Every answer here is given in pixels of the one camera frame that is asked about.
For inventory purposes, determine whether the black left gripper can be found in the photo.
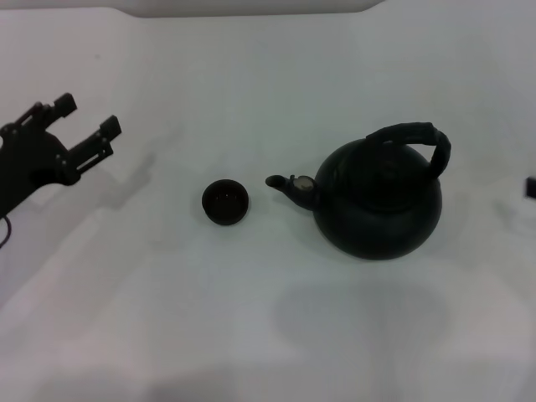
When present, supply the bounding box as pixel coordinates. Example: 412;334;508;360
0;92;124;219

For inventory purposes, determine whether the black round teapot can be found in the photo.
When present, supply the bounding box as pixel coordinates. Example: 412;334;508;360
265;121;452;262

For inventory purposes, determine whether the small dark teacup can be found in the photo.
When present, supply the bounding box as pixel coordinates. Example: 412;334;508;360
201;178;250;228

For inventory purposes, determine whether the left gripper cable with connector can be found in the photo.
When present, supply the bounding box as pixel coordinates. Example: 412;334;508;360
0;214;12;250

